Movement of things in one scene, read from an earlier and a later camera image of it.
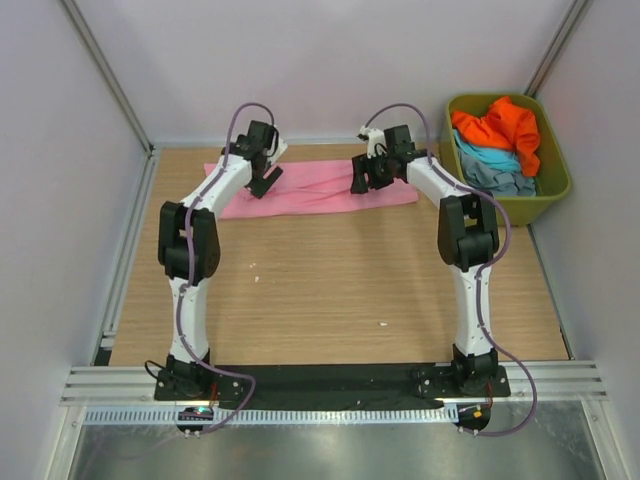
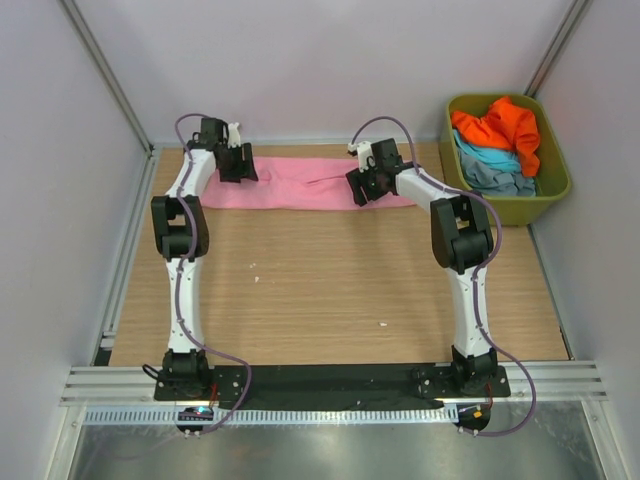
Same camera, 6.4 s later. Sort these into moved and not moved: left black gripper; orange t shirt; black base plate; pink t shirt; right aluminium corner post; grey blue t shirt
Moved: left black gripper; pink t shirt
Not moved: right aluminium corner post; grey blue t shirt; black base plate; orange t shirt
